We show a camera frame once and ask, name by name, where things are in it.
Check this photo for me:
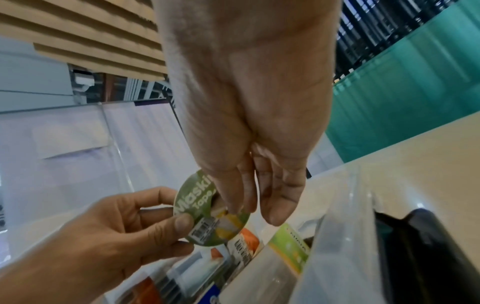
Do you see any person's left forearm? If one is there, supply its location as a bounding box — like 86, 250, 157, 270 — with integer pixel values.
0, 249, 84, 304

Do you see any person's right hand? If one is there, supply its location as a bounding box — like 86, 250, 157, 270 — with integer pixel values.
153, 0, 343, 226

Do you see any transparent storage box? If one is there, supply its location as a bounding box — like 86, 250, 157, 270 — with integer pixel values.
104, 172, 480, 304

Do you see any white security camera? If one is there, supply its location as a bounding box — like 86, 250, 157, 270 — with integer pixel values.
71, 72, 96, 91

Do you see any black metal railing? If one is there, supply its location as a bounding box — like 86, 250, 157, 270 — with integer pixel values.
333, 0, 455, 78

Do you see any person's left hand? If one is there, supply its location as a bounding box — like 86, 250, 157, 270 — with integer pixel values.
22, 187, 198, 304

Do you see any green curtain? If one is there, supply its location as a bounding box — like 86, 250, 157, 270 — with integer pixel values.
325, 0, 480, 162

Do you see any small white staple box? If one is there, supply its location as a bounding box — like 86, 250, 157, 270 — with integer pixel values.
209, 228, 264, 268

